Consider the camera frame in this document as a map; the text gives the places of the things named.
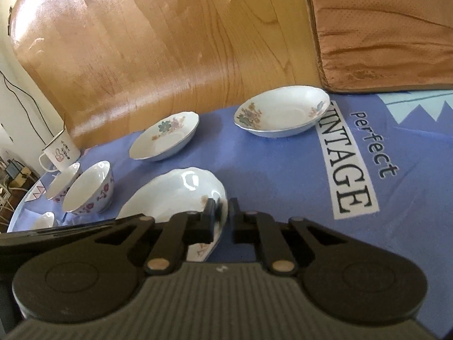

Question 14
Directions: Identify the large floral bowl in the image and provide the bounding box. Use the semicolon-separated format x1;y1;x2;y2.
31;211;58;230

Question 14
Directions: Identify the floral saucer plate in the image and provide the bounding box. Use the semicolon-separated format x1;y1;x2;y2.
117;167;228;262
129;111;200;162

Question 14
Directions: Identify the small white saucer plate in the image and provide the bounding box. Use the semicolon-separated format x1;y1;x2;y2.
233;85;330;138

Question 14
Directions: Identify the white enamel mug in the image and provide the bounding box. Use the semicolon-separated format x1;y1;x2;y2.
39;127;81;173

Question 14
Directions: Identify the blue patterned tablecloth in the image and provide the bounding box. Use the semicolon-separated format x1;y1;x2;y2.
6;90;453;337

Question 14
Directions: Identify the wooden headboard panel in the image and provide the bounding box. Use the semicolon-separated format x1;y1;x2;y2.
10;0;320;148

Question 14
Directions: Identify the brown cushion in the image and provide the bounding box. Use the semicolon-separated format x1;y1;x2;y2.
307;0;452;93

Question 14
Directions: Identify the dark hanging wall cable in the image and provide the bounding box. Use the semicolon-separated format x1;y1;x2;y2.
0;70;66;146

